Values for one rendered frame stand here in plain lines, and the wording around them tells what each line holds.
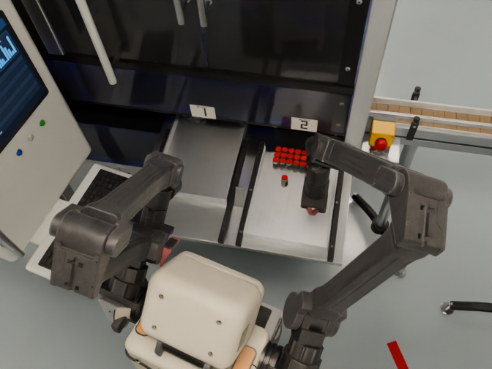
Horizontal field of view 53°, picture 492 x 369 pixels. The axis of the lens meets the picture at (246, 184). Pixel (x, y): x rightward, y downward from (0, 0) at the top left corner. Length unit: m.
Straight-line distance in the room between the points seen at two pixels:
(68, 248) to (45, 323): 1.80
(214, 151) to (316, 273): 0.98
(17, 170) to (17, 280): 1.18
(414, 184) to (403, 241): 0.09
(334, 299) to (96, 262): 0.44
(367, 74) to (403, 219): 0.70
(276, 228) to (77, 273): 0.86
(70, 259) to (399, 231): 0.51
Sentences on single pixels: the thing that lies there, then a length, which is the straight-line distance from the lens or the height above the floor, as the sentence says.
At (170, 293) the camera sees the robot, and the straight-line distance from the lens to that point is 0.96.
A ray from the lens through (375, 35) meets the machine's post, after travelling 1.33.
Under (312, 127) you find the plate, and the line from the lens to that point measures 1.61.
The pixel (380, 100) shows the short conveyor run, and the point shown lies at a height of 0.96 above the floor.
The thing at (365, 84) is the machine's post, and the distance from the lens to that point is 1.45.
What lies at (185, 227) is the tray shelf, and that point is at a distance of 1.59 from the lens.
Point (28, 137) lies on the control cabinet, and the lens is 1.64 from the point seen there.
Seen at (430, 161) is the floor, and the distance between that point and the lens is 2.88.
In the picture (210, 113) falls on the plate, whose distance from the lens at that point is 1.66.
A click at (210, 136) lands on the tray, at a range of 1.77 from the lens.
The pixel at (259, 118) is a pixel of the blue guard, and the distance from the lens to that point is 1.62.
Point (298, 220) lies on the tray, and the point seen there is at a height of 0.88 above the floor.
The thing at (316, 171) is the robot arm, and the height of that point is 1.28.
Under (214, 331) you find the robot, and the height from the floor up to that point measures 1.35.
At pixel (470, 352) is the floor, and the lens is 2.49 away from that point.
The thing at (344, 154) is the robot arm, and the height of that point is 1.41.
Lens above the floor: 2.27
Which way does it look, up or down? 58 degrees down
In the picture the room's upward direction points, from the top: 6 degrees counter-clockwise
